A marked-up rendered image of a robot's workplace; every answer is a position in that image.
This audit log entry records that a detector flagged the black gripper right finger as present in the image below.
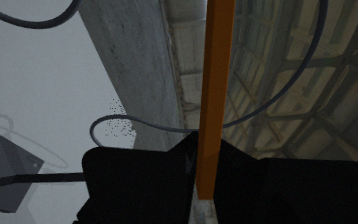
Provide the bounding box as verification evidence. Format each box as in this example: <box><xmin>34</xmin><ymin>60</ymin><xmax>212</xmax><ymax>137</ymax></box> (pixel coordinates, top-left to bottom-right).
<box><xmin>213</xmin><ymin>138</ymin><xmax>358</xmax><ymax>224</ymax></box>

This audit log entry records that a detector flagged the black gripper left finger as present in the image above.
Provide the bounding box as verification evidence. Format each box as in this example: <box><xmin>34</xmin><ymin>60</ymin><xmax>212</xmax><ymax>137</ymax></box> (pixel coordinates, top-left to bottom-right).
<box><xmin>82</xmin><ymin>131</ymin><xmax>199</xmax><ymax>224</ymax></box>

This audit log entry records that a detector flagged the orange handle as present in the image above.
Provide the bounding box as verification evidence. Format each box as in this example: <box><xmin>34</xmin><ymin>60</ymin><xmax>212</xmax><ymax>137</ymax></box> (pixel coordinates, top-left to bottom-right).
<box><xmin>195</xmin><ymin>0</ymin><xmax>235</xmax><ymax>200</ymax></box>

